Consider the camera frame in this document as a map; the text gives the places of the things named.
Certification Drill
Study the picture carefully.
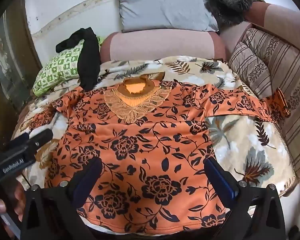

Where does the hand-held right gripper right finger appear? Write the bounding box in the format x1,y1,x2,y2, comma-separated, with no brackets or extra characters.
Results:
204,157,287,240

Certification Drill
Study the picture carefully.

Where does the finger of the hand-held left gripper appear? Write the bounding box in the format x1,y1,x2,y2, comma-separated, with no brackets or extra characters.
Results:
11,133,30,146
27,129,53,147

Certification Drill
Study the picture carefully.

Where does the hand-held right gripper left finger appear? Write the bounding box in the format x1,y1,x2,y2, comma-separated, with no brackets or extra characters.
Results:
20,157,103,240

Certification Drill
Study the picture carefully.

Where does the orange black floral top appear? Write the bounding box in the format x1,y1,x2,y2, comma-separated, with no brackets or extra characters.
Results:
27,75,290,233

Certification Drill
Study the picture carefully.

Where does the person's left hand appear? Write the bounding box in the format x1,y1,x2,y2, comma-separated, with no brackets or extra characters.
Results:
0,180,27,233

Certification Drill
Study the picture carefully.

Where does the beige leaf-print blanket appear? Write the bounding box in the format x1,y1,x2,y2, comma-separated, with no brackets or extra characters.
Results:
12,55,297,235

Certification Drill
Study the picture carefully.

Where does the wooden glass door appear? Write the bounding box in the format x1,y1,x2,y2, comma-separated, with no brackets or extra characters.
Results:
0,0,43,137

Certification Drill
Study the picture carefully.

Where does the green white patterned pillow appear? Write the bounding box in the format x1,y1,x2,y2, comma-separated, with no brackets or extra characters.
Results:
32,36,102,97

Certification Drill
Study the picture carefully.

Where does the black cloth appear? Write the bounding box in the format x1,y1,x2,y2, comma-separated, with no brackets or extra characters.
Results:
55,27,101,91

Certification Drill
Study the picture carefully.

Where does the brown striped quilted cushion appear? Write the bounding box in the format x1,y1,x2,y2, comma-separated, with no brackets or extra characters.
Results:
227,27,300,180

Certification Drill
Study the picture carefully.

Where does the pink sofa backrest cushion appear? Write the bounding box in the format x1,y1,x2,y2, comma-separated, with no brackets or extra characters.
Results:
100,28,227,63

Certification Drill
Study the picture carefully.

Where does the grey furry blanket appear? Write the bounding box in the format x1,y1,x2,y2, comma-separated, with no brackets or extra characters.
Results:
206,0,256,28

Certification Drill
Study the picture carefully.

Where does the pink brown sofa armrest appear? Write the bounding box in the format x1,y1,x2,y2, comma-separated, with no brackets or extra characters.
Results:
219,1,300,55

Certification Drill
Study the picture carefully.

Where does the grey pillow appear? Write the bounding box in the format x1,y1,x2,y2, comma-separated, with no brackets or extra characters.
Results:
115,0,219,33

